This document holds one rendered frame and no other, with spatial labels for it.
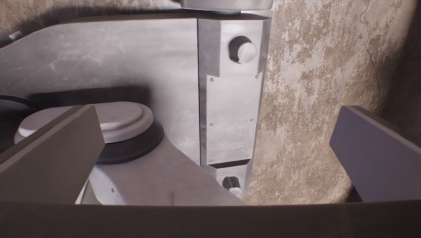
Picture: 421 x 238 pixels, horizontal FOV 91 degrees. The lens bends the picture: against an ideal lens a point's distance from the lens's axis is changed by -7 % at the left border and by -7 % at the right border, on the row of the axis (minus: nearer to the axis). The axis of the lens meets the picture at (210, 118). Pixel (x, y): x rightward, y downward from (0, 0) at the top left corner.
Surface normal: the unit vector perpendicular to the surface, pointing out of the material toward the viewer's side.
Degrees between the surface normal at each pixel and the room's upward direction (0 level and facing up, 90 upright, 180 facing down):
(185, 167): 90
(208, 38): 45
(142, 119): 90
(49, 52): 0
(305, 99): 0
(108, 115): 90
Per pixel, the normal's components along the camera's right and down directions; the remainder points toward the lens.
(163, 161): 0.00, -0.86
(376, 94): 0.21, 0.49
